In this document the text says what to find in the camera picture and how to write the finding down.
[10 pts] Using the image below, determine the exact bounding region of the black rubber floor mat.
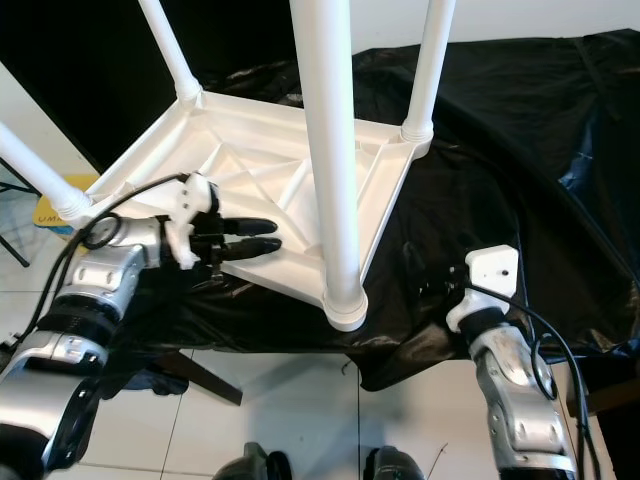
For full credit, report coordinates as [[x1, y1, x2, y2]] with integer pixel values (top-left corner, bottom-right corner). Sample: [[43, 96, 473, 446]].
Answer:
[[585, 385, 640, 480]]

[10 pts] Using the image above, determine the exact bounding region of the white plastic children table top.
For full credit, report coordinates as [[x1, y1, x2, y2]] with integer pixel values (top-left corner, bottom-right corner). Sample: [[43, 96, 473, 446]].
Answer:
[[82, 90, 436, 316]]

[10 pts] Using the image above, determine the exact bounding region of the yellow box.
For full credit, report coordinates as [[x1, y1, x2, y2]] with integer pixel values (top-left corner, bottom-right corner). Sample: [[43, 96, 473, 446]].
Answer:
[[32, 172, 101, 237]]

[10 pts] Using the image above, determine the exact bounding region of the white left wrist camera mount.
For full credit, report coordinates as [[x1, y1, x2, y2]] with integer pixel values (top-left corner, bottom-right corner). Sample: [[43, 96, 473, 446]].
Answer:
[[165, 172, 221, 269]]

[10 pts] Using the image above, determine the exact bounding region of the black plastic sheet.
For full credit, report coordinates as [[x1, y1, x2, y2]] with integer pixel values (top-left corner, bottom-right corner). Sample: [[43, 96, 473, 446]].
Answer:
[[130, 30, 640, 391]]

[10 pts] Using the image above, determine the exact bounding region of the black folding metal stand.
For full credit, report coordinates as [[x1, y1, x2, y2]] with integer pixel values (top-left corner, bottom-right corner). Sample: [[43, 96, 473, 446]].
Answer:
[[0, 160, 51, 227]]

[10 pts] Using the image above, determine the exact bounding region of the black door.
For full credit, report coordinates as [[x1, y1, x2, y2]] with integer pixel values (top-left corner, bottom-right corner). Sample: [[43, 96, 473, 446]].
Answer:
[[0, 0, 301, 171]]

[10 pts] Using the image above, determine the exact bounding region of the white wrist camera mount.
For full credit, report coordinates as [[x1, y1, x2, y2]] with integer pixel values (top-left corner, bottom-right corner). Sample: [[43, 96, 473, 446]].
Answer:
[[447, 245, 521, 334], [165, 172, 221, 269]]

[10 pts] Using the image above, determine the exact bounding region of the dark wooden table leg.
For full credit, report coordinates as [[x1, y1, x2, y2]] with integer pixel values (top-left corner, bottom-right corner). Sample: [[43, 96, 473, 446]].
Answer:
[[160, 350, 243, 406], [565, 375, 640, 416]]

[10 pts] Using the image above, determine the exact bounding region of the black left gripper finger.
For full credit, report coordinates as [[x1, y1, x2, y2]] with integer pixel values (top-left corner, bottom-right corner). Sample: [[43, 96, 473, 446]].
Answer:
[[218, 236, 284, 262], [220, 216, 280, 238]]

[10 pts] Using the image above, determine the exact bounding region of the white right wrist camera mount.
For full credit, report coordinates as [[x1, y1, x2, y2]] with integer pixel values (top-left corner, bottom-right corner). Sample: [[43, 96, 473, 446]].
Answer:
[[447, 245, 521, 334]]

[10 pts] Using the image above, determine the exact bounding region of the grey robot left leg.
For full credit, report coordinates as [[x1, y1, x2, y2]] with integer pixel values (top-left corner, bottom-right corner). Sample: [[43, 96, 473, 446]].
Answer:
[[215, 442, 293, 480]]

